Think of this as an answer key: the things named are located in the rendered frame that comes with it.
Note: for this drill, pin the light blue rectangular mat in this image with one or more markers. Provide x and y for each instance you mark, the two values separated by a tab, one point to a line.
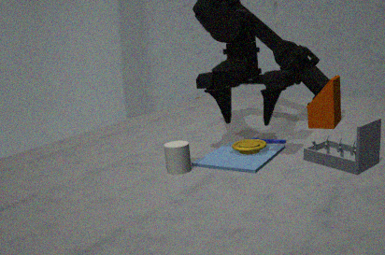
227	158

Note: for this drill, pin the yellow plate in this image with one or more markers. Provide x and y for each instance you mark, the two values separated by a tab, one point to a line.
249	146

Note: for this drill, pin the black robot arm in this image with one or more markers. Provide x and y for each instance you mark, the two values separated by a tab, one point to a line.
228	21

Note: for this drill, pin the grey cylinder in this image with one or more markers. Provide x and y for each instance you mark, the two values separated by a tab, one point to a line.
177	157

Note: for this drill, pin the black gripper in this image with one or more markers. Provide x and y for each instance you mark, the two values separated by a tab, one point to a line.
274	81

